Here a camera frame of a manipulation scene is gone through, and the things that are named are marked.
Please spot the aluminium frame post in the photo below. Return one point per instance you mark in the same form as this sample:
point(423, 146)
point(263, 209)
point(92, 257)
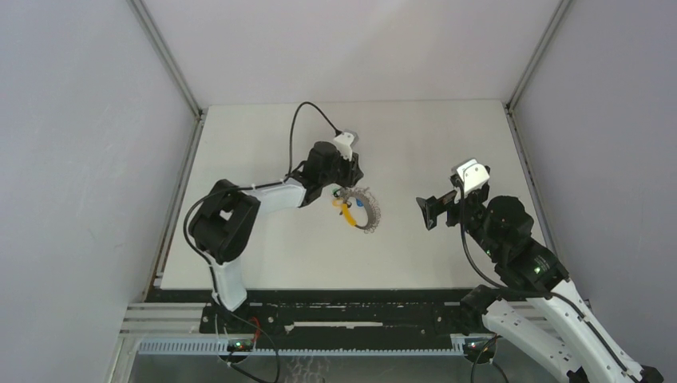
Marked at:
point(522, 116)
point(152, 31)

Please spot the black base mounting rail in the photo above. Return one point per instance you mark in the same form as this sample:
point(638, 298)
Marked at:
point(354, 320)

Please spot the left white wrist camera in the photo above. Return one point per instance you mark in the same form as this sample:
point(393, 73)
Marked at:
point(344, 142)

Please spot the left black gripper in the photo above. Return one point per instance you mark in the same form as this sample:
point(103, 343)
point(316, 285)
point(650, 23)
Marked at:
point(353, 174)

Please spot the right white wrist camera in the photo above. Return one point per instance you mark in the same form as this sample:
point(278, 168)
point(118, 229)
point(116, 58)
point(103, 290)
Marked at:
point(471, 174)

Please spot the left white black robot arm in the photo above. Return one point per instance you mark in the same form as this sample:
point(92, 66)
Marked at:
point(218, 226)

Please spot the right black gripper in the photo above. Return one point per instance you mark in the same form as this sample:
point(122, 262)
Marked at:
point(432, 206)

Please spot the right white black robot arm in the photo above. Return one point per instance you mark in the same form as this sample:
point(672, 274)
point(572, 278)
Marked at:
point(533, 303)

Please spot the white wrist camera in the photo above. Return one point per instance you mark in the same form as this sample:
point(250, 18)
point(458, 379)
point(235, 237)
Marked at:
point(471, 174)
point(344, 142)

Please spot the right aluminium frame post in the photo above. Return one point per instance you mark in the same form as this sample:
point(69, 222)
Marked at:
point(522, 116)

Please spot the left aluminium frame post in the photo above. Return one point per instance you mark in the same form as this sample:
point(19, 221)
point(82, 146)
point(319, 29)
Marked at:
point(152, 31)

